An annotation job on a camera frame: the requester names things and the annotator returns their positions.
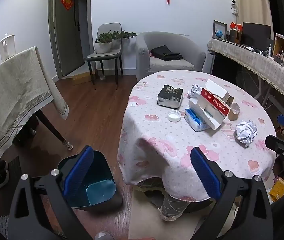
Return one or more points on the black monitor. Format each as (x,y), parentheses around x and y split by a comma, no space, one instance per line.
(256,35)

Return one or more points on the pink floral round tablecloth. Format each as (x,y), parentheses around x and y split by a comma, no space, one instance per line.
(153,147)

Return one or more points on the dark grey door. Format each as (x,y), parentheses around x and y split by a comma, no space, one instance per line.
(69,35)

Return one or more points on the grey dining chair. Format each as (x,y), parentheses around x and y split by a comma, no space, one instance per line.
(114,54)

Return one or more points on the beige fringed sideboard cloth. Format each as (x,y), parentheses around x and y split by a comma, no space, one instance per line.
(269,70)

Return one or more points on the black tissue pack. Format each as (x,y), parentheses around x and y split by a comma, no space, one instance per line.
(170,97)

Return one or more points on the white SanDisk cardboard box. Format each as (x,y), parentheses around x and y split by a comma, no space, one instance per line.
(213,104)

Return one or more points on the foil ball large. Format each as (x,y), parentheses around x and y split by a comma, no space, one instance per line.
(245,132)

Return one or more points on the white round lid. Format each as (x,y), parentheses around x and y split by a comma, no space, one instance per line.
(174,116)

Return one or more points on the potted green plant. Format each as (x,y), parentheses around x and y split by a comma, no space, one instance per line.
(105,42)

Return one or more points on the grey armchair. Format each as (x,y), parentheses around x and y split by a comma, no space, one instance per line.
(146,64)

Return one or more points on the teal plastic trash bin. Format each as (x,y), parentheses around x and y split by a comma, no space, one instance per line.
(98,192)

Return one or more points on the beige patterned tablecloth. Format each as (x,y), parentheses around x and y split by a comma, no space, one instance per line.
(25,87)

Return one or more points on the white kettle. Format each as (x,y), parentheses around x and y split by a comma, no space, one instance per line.
(7,47)

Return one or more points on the dark table leg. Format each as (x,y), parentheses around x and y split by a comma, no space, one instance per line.
(45,121)

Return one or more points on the checked grey under cloth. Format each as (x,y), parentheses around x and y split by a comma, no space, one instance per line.
(172,208)

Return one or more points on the white security camera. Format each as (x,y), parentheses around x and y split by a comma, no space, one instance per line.
(234,9)

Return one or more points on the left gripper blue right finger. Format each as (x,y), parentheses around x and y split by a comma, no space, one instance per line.
(208,172)

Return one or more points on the black bag on armchair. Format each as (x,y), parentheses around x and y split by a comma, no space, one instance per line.
(165,54)

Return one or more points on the grey slipper on foot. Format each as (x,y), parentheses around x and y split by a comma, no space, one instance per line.
(104,235)

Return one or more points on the framed picture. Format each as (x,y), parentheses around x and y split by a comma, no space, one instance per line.
(217,25)

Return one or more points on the blue tissue packet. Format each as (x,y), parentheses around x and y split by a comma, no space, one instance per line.
(195,121)

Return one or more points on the small blue globe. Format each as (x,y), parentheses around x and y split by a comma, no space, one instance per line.
(218,34)

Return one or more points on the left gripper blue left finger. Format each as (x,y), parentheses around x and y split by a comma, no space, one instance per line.
(75,171)

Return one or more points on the foil ball small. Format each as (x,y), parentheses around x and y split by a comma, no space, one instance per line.
(195,91)

